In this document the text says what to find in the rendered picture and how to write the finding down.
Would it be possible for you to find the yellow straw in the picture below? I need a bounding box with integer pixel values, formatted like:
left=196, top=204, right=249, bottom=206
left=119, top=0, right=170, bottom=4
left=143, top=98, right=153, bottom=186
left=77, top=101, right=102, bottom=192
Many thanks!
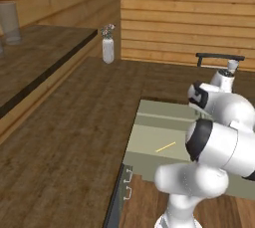
left=154, top=141, right=177, bottom=153

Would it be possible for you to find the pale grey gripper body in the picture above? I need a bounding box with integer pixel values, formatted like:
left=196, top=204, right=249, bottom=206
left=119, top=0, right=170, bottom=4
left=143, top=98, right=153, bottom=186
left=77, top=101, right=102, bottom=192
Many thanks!
left=226, top=60, right=240, bottom=74

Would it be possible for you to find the silver drawer handle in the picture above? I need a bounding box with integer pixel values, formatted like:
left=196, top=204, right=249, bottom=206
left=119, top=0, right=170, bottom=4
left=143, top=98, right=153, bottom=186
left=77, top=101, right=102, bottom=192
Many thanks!
left=123, top=185, right=133, bottom=202
left=123, top=168, right=134, bottom=184

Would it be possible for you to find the clear glass cup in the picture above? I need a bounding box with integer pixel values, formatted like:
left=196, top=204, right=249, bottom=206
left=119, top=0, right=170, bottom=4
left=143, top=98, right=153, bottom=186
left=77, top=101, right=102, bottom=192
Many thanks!
left=0, top=1, right=22, bottom=46

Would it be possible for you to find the dark grey cabinet front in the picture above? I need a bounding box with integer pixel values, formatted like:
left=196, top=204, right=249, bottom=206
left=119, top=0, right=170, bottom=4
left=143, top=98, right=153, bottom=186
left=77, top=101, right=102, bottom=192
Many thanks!
left=102, top=162, right=133, bottom=228

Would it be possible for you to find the white vase with flowers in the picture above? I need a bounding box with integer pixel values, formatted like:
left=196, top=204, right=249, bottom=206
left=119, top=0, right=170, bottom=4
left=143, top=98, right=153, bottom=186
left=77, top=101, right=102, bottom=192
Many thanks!
left=100, top=23, right=117, bottom=65

